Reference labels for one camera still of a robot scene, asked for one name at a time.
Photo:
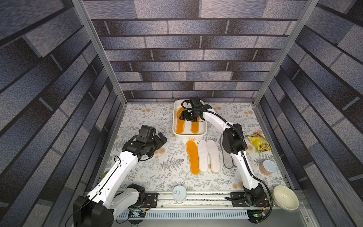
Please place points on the green cabbage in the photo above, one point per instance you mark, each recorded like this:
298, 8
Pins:
103, 175

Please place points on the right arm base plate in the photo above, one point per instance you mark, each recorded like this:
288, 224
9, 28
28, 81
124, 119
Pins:
238, 200

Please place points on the white plastic storage box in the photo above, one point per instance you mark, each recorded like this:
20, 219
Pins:
187, 127

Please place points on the round tin can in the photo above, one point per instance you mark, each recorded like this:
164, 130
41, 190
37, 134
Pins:
267, 167

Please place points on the left white insole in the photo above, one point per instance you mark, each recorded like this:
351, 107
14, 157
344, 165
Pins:
203, 156

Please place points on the yellow snack bag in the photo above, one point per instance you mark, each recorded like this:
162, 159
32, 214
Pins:
260, 143

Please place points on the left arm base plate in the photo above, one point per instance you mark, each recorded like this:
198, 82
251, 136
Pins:
150, 200

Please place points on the aluminium front rail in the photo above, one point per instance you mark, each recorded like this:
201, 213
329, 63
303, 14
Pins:
203, 200

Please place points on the floral patterned table mat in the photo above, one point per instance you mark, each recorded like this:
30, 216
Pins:
170, 165

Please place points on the left grey insole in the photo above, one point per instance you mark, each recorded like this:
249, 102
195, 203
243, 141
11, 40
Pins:
227, 159

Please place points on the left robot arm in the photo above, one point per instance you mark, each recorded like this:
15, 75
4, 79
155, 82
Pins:
103, 204

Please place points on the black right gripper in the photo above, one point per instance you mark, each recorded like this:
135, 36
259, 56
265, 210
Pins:
191, 114

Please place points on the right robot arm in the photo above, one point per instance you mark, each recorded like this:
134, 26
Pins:
233, 142

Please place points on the white insole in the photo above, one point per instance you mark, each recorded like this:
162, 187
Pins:
203, 156
213, 152

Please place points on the right white insole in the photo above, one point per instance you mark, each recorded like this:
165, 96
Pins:
213, 152

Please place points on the cream ceramic bowl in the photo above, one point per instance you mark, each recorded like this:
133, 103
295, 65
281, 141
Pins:
285, 198

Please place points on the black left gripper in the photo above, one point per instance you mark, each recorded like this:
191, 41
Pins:
159, 142

